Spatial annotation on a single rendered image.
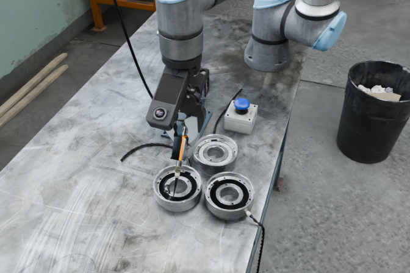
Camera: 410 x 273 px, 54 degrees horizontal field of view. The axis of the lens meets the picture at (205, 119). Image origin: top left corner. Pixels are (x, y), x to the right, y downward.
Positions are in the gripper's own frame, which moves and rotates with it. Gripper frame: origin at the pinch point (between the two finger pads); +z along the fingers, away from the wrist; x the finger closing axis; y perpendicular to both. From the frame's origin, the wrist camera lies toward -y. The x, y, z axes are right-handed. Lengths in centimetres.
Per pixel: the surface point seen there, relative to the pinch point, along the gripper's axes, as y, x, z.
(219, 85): 38.5, 2.8, 13.4
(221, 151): 10.5, -5.5, 11.4
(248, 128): 20.1, -9.8, 11.3
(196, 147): 9.2, 0.2, 10.3
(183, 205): -7.7, -2.7, 10.3
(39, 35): 138, 153, 74
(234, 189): -0.2, -11.5, 10.8
